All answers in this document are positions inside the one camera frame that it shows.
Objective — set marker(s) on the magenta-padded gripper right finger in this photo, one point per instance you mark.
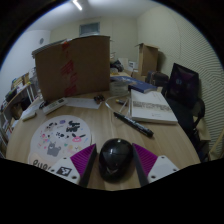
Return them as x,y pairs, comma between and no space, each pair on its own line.
158,166

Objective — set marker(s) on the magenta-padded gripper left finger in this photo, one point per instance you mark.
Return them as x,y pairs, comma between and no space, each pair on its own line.
68,168

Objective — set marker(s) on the black computer mouse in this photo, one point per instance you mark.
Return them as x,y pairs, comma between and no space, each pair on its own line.
115,158

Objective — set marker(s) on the round white cartoon mouse pad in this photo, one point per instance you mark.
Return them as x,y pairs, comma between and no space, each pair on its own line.
56,133

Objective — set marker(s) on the black marker pen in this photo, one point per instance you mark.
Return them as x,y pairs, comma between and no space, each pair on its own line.
133,124

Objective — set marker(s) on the white book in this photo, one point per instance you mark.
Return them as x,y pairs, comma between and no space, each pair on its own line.
151,108

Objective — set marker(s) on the white remote control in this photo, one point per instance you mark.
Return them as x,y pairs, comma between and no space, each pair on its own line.
55,105

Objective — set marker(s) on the small beige flat case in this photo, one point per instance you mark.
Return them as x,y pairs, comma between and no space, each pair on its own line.
28,116

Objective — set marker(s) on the small black clip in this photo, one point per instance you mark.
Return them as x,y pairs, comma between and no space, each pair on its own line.
99,98

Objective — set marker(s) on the blue book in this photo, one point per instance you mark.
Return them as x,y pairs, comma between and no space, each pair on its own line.
141,86

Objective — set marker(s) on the dark bag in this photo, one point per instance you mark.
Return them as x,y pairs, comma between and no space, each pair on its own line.
159,79

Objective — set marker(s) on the white shelf unit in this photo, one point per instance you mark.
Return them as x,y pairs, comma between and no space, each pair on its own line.
13,100

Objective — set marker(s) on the clear plastic container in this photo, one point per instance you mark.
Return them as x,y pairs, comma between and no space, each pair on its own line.
118,88

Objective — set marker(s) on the large brown cardboard box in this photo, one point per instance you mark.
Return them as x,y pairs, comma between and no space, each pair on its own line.
76,66

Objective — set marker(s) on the small brown cardboard box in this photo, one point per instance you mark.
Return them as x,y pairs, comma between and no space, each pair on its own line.
147,60

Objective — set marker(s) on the ceiling light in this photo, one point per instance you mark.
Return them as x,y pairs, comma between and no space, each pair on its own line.
77,4

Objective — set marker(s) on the wall window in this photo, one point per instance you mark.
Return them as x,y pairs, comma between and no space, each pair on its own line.
89,29

